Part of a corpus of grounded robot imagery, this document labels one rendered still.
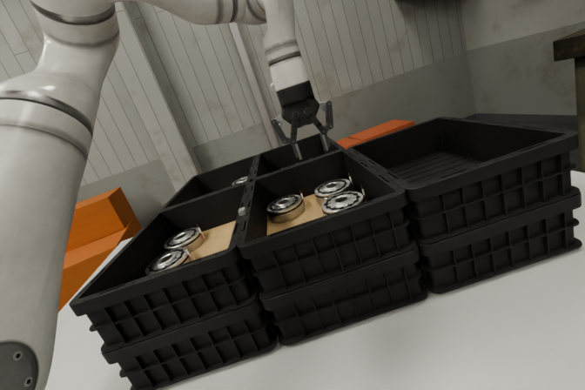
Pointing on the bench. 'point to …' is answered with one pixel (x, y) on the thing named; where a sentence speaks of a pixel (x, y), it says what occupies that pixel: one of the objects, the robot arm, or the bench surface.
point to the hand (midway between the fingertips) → (312, 148)
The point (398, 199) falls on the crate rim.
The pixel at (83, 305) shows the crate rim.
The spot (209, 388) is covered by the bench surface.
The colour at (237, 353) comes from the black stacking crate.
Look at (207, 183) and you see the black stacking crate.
